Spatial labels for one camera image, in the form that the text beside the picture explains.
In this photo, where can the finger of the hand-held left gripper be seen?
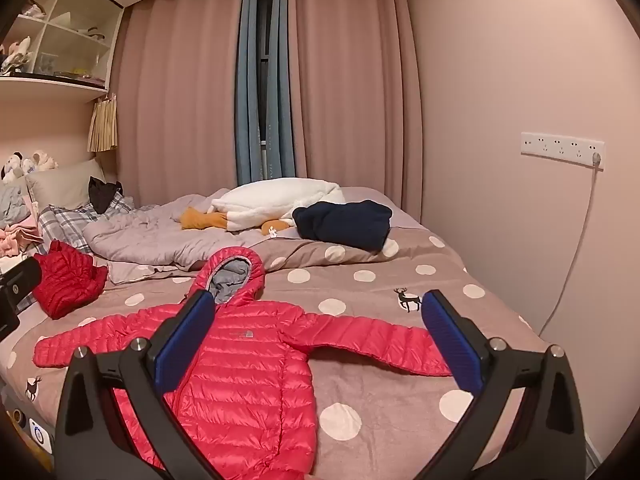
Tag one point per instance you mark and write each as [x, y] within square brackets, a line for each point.
[20, 277]

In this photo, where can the pile of pink clothes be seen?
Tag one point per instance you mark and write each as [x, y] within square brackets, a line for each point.
[20, 237]

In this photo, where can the white wall shelf unit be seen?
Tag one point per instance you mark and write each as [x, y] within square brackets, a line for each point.
[55, 91]

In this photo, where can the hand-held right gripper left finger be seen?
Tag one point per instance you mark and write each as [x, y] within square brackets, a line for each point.
[185, 345]

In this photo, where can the white goose plush toy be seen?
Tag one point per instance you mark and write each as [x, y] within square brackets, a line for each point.
[270, 200]

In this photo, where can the black garment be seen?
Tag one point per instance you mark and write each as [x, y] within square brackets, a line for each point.
[102, 195]

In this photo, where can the dark red folded down jacket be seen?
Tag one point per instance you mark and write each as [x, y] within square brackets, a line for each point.
[70, 280]

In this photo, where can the clear plastic box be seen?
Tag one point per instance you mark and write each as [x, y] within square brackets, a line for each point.
[46, 63]

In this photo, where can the blue-grey crumpled garment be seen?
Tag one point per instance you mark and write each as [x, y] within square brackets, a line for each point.
[12, 205]

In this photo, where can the pink-red hooded down jacket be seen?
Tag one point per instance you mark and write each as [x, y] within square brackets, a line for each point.
[240, 360]

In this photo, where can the blue curtain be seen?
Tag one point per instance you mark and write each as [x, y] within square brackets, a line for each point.
[280, 85]
[246, 85]

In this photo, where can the beige pleated cloth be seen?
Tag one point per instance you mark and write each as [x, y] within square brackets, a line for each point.
[102, 125]

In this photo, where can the black and white plush toy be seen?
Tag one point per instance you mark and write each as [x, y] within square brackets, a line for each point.
[12, 166]

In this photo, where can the pink curtain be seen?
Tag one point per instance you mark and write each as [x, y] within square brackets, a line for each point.
[175, 110]
[350, 110]

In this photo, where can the grey quilt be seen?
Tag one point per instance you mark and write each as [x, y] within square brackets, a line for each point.
[145, 240]

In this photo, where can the plaid pillow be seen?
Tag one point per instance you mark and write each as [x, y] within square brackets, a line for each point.
[65, 225]

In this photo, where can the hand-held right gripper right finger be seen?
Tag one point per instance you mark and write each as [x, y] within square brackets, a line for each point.
[450, 345]

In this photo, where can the navy folded garment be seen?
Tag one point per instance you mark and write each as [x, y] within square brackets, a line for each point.
[345, 225]

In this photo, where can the white wall socket strip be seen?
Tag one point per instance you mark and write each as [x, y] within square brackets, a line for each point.
[555, 147]

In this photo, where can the white and pink plush toy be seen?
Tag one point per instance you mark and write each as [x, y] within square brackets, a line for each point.
[19, 55]

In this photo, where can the beige pillow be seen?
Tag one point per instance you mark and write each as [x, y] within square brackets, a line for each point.
[65, 185]

